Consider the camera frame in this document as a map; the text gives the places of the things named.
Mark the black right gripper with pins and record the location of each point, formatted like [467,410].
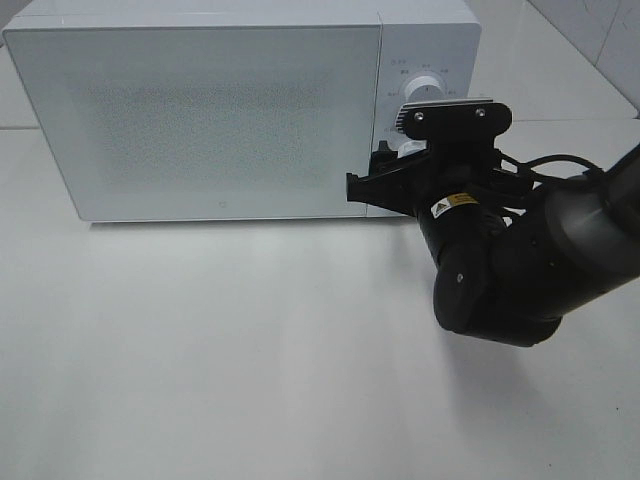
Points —
[456,186]

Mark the white microwave oven body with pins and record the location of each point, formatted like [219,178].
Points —
[415,37]

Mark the upper white power knob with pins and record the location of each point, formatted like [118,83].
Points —
[423,88]

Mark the white timer knob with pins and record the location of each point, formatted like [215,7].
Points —
[411,146]

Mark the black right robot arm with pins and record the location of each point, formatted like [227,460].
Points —
[515,250]

